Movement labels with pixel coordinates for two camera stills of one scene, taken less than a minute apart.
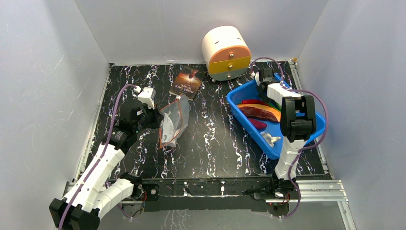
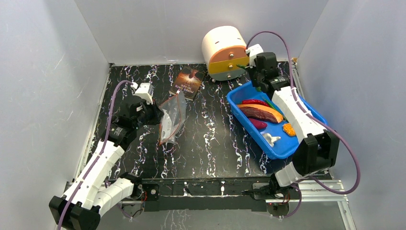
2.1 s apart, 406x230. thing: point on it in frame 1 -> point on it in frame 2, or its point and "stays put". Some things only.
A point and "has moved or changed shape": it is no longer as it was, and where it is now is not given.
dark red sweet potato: x=252 y=111 stays put
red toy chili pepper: x=254 y=101 stays put
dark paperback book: x=187 y=82 stays put
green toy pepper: x=274 y=105 has moved or changed shape
